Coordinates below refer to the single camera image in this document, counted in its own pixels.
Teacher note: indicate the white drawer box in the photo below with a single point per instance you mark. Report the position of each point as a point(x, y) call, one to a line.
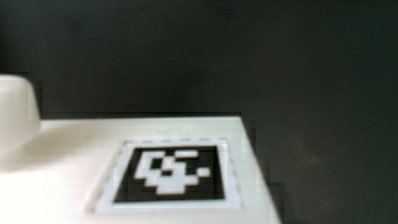
point(124, 171)

